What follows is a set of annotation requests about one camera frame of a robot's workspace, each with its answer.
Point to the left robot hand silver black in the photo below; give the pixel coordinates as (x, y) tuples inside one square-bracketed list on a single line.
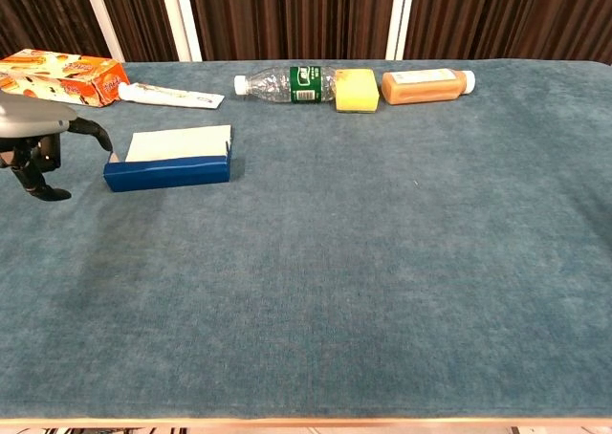
[(28, 116)]

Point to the blue glasses case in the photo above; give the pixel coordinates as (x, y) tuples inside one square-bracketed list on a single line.
[(167, 173)]

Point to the orange biscuit box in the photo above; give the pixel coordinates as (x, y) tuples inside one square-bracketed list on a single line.
[(62, 78)]

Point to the white toothpaste tube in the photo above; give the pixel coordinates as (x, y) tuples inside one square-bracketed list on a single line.
[(172, 97)]

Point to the clear bottle green label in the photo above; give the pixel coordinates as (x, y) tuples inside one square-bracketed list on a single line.
[(282, 85)]

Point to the dark brown curtain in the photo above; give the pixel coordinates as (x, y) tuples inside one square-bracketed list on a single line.
[(287, 13)]

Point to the yellow sponge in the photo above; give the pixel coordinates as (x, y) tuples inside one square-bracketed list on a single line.
[(356, 92)]

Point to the teal table cloth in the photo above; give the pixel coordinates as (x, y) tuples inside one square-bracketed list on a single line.
[(334, 262)]

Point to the brown drink bottle white cap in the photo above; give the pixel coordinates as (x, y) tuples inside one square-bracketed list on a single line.
[(423, 89)]

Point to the thin white frame post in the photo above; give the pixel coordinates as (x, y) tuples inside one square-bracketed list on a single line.
[(102, 18)]

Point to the wide white frame post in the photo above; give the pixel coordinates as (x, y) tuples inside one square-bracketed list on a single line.
[(401, 18), (181, 18)]

